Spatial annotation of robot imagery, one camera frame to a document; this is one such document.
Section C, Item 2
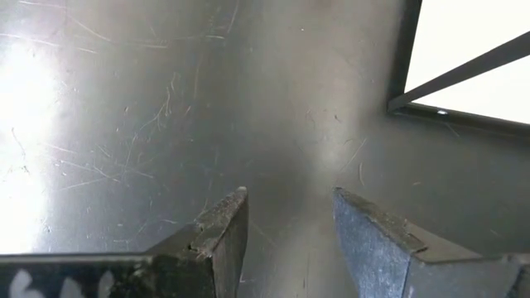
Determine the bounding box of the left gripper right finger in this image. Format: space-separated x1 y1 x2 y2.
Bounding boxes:
332 186 530 298

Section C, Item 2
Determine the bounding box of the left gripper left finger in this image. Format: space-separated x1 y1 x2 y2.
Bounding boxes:
0 185 250 298

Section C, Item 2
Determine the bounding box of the light wooden board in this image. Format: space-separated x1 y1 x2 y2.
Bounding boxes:
387 0 530 140

